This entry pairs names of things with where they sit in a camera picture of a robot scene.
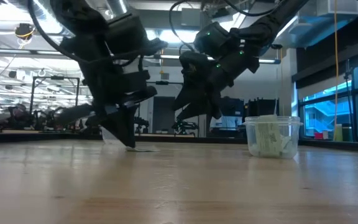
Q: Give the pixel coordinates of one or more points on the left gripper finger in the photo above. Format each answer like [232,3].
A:
[123,124]
[96,120]

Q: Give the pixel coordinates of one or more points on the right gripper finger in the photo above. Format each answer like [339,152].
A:
[197,111]
[186,100]

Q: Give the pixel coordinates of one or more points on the black background robot arm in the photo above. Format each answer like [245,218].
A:
[183,127]
[142,124]
[47,119]

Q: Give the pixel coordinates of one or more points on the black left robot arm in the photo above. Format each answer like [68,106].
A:
[73,25]

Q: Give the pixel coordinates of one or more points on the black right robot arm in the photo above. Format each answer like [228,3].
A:
[269,25]

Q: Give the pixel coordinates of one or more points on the clear round plastic container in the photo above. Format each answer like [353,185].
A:
[107,137]
[295,130]

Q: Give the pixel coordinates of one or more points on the dark grey door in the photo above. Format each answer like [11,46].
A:
[163,115]

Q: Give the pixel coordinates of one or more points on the grey ceiling unit box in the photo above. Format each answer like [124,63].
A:
[191,17]

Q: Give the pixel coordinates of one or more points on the black equipment crates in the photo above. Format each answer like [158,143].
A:
[261,107]

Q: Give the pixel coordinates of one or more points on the ceiling light strip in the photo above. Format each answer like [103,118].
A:
[269,61]

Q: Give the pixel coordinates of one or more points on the person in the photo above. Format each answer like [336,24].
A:
[19,112]

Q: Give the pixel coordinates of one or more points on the black dome ceiling fixture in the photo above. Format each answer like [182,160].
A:
[24,31]

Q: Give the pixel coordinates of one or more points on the small red box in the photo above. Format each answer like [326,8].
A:
[318,135]

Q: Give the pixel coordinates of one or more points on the yellow-green jar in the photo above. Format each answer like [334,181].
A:
[338,133]

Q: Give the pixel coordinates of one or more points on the thin black stand pole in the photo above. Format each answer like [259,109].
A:
[349,102]

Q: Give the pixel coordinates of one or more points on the dark green jar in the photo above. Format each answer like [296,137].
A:
[347,133]

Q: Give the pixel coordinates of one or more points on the black gantry frame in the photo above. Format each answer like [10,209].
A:
[166,82]
[31,93]

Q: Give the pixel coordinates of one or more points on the grey wall vent grille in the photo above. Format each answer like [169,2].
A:
[164,76]

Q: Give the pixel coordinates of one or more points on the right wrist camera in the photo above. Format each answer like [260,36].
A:
[213,37]

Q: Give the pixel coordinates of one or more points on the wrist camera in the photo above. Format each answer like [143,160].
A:
[126,34]
[213,37]

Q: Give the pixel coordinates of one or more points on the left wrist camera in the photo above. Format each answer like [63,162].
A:
[126,34]

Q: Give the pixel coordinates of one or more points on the black aluminium table frame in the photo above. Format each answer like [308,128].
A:
[42,137]

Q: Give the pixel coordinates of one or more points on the smooth silver round duct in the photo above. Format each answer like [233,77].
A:
[120,6]

